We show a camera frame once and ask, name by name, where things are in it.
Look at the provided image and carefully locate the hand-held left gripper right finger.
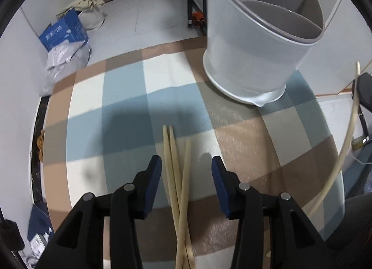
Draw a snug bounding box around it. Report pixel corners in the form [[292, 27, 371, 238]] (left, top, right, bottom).
[[212, 155, 335, 269]]

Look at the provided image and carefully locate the white sack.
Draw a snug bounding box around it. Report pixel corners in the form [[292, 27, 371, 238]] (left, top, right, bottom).
[[78, 7, 105, 31]]

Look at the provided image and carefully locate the white cable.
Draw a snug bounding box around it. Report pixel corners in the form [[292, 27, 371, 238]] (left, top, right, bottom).
[[350, 153, 372, 166]]

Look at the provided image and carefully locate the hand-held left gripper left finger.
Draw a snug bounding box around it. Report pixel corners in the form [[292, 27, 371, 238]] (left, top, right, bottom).
[[35, 155, 163, 269]]

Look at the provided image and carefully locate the beige bag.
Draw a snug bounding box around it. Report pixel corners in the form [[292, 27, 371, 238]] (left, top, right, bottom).
[[56, 0, 106, 18]]

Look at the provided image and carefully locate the wooden chopstick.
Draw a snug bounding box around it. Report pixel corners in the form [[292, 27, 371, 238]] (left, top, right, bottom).
[[169, 125, 195, 269], [302, 61, 361, 219], [163, 125, 186, 269], [174, 139, 192, 269]]

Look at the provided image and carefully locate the black fuzzy object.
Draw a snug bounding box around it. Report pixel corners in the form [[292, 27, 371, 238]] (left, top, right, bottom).
[[0, 219, 24, 252]]

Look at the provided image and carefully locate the dark blue carton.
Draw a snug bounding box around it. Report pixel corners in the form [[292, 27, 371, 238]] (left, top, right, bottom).
[[27, 205, 53, 258]]

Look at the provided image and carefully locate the blue cardboard box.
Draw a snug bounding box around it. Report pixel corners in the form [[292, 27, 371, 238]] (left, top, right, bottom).
[[39, 10, 89, 51]]

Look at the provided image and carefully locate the checked tablecloth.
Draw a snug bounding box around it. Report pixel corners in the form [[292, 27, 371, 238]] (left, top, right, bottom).
[[41, 38, 346, 269]]

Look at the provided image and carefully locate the orange brown bundle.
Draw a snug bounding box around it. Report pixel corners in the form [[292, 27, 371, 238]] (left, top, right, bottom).
[[36, 129, 45, 162]]

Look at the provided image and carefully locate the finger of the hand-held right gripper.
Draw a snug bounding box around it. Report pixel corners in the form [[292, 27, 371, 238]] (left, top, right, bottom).
[[352, 73, 372, 139]]

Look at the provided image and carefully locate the clear plastic bag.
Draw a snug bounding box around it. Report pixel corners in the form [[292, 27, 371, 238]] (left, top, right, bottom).
[[41, 45, 92, 95]]

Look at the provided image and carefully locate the orange black tool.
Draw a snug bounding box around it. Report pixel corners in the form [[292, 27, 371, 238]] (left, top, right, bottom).
[[192, 11, 206, 27]]

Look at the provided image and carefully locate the grey plastic utensil holder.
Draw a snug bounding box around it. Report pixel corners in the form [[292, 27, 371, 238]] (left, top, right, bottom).
[[203, 0, 324, 107]]

